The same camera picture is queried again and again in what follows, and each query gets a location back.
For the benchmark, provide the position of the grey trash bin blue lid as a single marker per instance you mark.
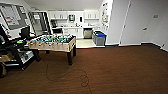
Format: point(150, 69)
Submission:
point(100, 40)

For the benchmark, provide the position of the foosball table wooden green field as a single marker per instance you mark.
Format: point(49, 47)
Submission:
point(53, 45)

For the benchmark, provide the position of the black coffee machine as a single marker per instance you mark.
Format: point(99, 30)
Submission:
point(53, 23)

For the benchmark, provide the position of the white upper cabinet small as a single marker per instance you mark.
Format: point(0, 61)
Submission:
point(57, 15)

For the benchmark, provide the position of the stainless steel refrigerator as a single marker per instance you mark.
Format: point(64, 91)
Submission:
point(41, 22)

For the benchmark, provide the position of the white door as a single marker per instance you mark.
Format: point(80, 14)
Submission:
point(135, 23)

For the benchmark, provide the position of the white paper sheet on refrigerator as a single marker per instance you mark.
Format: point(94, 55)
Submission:
point(36, 16)

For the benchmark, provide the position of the black computer monitor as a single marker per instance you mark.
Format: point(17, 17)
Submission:
point(25, 32)

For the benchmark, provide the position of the small green cart item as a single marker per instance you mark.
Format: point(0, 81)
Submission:
point(20, 42)

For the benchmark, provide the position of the small wall paper notices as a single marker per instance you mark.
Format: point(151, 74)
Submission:
point(105, 27)

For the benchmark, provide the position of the large white wall poster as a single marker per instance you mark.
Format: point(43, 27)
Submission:
point(105, 11)

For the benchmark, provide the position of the grey wall notice board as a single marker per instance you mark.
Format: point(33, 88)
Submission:
point(13, 15)

